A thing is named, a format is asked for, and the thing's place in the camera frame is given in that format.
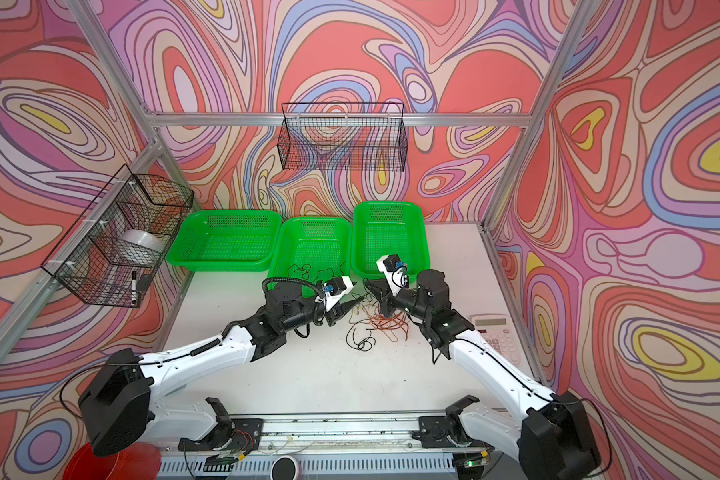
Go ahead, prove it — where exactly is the orange cable bundle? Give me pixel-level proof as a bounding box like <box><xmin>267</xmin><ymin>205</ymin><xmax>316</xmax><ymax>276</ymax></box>
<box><xmin>344</xmin><ymin>299</ymin><xmax>412</xmax><ymax>353</ymax></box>

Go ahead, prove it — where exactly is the black thin cable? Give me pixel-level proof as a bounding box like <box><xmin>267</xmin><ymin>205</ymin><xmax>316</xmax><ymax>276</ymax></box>
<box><xmin>284</xmin><ymin>260</ymin><xmax>346</xmax><ymax>283</ymax></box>

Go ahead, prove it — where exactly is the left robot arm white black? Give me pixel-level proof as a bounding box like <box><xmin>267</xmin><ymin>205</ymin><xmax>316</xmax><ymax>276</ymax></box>
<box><xmin>78</xmin><ymin>276</ymin><xmax>356</xmax><ymax>457</ymax></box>

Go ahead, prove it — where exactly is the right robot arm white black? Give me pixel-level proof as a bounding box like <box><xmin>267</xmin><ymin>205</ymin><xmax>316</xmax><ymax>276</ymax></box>
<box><xmin>364</xmin><ymin>269</ymin><xmax>602</xmax><ymax>479</ymax></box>

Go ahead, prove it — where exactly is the right green plastic basket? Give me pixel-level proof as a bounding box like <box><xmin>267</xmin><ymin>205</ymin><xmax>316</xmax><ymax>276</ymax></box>
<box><xmin>350</xmin><ymin>201</ymin><xmax>431</xmax><ymax>279</ymax></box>

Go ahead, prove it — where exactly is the green plastic basket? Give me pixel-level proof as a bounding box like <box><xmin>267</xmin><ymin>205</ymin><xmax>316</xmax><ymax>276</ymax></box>
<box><xmin>350</xmin><ymin>201</ymin><xmax>431</xmax><ymax>279</ymax></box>
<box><xmin>166</xmin><ymin>210</ymin><xmax>282</xmax><ymax>272</ymax></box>
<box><xmin>268</xmin><ymin>217</ymin><xmax>351</xmax><ymax>284</ymax></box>

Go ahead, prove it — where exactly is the middle green plastic basket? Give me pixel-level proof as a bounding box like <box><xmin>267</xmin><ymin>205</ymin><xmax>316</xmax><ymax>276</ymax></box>
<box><xmin>268</xmin><ymin>217</ymin><xmax>351</xmax><ymax>284</ymax></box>

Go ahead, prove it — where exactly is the white pink calculator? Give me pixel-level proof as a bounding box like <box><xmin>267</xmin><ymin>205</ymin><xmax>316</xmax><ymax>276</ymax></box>
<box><xmin>470</xmin><ymin>313</ymin><xmax>521</xmax><ymax>367</ymax></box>

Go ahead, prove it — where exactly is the left green plastic basket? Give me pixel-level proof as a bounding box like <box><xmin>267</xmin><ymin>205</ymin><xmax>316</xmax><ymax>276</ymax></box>
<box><xmin>166</xmin><ymin>210</ymin><xmax>282</xmax><ymax>272</ymax></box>

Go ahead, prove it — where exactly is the black round speaker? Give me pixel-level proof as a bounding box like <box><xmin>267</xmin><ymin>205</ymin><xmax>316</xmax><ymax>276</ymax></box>
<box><xmin>270</xmin><ymin>455</ymin><xmax>302</xmax><ymax>480</ymax></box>

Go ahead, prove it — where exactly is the white tape roll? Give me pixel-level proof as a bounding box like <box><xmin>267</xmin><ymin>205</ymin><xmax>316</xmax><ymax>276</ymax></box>
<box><xmin>119</xmin><ymin>229</ymin><xmax>165</xmax><ymax>253</ymax></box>

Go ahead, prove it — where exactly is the red bucket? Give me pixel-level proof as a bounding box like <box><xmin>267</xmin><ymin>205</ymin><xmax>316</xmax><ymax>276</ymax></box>
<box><xmin>62</xmin><ymin>443</ymin><xmax>161</xmax><ymax>480</ymax></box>

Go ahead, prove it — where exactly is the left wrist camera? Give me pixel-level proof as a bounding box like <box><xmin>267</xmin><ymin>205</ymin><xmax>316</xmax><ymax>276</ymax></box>
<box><xmin>322</xmin><ymin>276</ymin><xmax>354</xmax><ymax>310</ymax></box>

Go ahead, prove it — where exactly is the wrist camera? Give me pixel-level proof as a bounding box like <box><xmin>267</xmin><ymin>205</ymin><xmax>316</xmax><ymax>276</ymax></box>
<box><xmin>322</xmin><ymin>276</ymin><xmax>354</xmax><ymax>310</ymax></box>
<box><xmin>376</xmin><ymin>255</ymin><xmax>409</xmax><ymax>296</ymax></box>

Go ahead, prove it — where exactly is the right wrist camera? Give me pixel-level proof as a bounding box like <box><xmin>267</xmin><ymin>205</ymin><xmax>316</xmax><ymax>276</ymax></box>
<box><xmin>376</xmin><ymin>255</ymin><xmax>409</xmax><ymax>296</ymax></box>

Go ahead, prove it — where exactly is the aluminium rail front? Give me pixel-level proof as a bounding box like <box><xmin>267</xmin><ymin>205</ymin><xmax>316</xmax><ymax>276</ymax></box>
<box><xmin>101</xmin><ymin>410</ymin><xmax>583</xmax><ymax>454</ymax></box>

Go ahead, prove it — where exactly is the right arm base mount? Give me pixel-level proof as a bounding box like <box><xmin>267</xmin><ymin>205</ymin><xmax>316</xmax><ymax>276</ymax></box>
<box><xmin>411</xmin><ymin>415</ymin><xmax>494</xmax><ymax>451</ymax></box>

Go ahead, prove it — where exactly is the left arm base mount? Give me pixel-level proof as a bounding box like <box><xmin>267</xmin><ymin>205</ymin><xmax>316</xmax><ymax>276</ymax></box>
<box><xmin>178</xmin><ymin>418</ymin><xmax>264</xmax><ymax>453</ymax></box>

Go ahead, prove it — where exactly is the black wire basket back wall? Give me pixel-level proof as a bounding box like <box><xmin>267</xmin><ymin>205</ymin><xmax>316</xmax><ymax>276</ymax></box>
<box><xmin>277</xmin><ymin>101</ymin><xmax>408</xmax><ymax>172</ymax></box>

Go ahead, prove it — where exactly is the black wire basket wall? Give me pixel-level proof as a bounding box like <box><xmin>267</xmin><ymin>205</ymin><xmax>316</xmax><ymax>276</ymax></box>
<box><xmin>277</xmin><ymin>101</ymin><xmax>408</xmax><ymax>172</ymax></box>
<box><xmin>41</xmin><ymin>166</ymin><xmax>194</xmax><ymax>308</ymax></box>

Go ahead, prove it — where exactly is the black wire basket left wall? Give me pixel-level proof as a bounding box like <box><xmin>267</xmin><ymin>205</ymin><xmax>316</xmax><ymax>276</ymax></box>
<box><xmin>41</xmin><ymin>166</ymin><xmax>194</xmax><ymax>308</ymax></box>

